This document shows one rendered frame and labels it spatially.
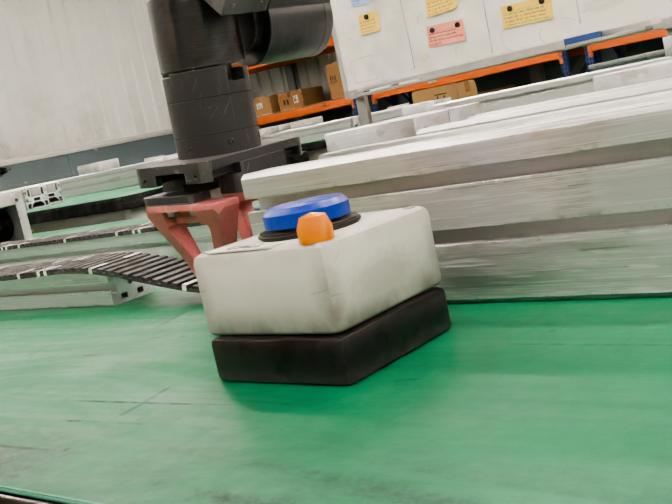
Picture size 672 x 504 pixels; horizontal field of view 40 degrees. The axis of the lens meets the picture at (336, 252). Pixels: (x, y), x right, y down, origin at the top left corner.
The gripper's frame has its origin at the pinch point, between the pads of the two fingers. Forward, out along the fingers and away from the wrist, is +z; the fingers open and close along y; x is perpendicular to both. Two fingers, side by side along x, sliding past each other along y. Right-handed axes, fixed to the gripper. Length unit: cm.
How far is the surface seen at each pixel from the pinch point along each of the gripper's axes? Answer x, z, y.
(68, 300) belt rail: 19.6, 1.6, -0.3
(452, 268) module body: -19.8, -2.4, -5.9
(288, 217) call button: -17.6, -7.5, -15.6
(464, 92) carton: 193, 14, 407
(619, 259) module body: -28.7, -2.9, -6.5
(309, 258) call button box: -20.2, -6.2, -17.9
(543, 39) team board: 97, -9, 291
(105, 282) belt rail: 14.0, -0.1, -0.6
